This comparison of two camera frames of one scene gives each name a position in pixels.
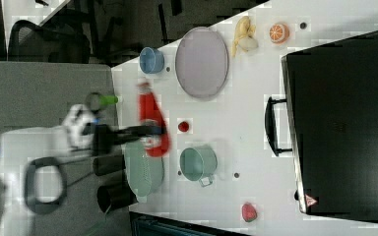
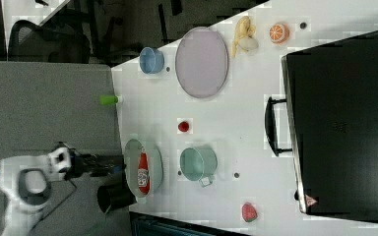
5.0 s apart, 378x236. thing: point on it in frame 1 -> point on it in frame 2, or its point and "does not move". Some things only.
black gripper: x=104 y=139 -> x=83 y=164
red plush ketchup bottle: x=151 y=113 -> x=144 y=180
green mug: x=199 y=163 does not move
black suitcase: x=342 y=98 does not move
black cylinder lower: x=111 y=196 does not move
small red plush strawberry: x=183 y=126 does not move
